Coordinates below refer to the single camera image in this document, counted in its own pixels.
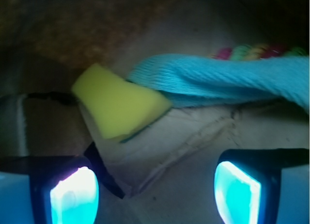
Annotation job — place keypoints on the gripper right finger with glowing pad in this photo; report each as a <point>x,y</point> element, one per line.
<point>266,186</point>

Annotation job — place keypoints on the multicoloured rope toy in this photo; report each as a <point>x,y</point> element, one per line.
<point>251,53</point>

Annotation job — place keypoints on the light blue cloth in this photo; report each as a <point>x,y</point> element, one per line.
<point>190,81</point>

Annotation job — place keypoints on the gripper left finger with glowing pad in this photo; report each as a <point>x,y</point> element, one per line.
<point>48,190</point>

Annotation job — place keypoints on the yellow green sponge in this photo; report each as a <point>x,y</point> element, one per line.
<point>119,108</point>

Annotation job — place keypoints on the brown paper bag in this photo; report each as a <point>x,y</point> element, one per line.
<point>166,172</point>

